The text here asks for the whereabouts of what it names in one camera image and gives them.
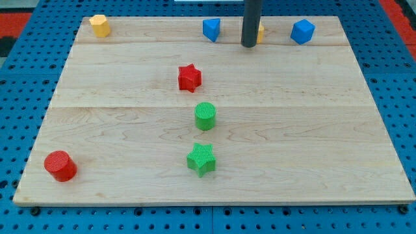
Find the red cylinder block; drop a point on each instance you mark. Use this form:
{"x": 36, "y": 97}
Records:
{"x": 60, "y": 166}

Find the wooden board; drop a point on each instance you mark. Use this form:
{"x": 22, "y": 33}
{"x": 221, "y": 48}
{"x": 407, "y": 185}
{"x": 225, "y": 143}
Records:
{"x": 295, "y": 124}

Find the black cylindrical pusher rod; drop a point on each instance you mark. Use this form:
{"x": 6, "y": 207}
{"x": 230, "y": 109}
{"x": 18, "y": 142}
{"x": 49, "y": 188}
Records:
{"x": 251, "y": 20}

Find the green cylinder block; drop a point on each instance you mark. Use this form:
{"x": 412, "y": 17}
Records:
{"x": 205, "y": 116}

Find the red star block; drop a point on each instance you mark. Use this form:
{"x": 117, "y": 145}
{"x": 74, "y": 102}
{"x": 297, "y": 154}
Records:
{"x": 189, "y": 78}

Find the blue triangle block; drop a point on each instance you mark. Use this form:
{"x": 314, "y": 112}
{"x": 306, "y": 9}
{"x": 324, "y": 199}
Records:
{"x": 211, "y": 28}

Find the yellow hexagon block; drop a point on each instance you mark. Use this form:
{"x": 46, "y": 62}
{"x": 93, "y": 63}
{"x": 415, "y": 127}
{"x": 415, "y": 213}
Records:
{"x": 100, "y": 25}

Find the green star block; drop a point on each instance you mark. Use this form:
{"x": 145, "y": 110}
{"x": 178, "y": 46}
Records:
{"x": 201, "y": 159}

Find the blue cube block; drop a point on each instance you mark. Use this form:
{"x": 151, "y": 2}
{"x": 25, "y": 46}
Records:
{"x": 302, "y": 31}

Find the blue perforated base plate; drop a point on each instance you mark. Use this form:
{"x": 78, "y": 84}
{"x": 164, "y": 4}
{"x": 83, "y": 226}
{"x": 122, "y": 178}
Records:
{"x": 31, "y": 72}

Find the yellow block behind rod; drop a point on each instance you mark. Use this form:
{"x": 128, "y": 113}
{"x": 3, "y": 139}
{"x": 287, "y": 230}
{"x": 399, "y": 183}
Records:
{"x": 260, "y": 33}

